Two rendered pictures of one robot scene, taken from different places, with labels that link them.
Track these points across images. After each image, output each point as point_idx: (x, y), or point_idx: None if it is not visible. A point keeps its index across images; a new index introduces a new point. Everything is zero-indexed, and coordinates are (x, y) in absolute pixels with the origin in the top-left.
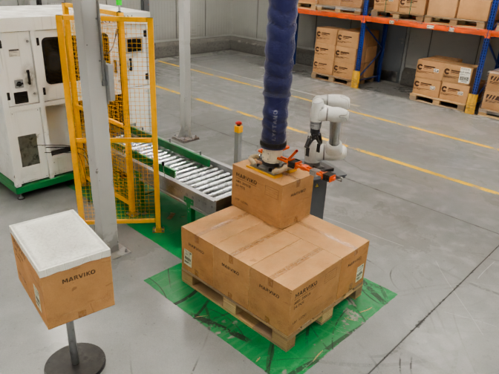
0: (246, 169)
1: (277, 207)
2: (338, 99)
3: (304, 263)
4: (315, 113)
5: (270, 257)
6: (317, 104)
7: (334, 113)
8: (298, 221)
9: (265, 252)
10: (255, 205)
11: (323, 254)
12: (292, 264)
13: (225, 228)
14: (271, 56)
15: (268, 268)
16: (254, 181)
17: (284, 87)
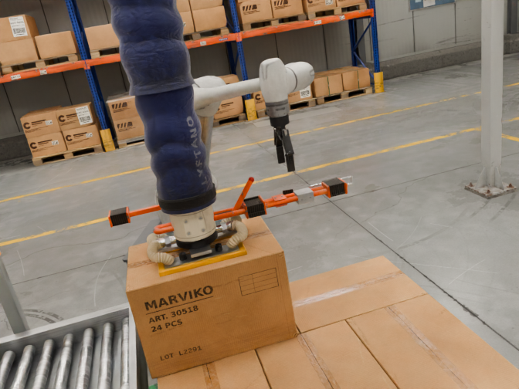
0: (173, 278)
1: (281, 300)
2: (212, 81)
3: (435, 339)
4: (283, 79)
5: (401, 380)
6: (278, 62)
7: (303, 71)
8: None
9: (377, 382)
10: (222, 335)
11: (408, 308)
12: (435, 355)
13: None
14: None
15: None
16: (205, 289)
17: (188, 59)
